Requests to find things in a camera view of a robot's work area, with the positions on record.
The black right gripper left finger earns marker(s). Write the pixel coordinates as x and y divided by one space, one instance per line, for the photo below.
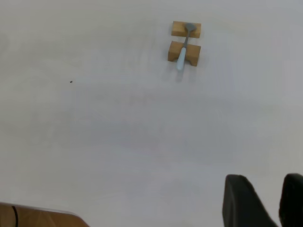
243 203

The flat rectangular wooden block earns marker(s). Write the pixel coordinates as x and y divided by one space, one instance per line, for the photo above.
178 29

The arched wooden block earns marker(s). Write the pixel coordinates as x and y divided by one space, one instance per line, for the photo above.
174 50

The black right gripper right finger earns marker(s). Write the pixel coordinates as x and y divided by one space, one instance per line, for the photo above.
293 201

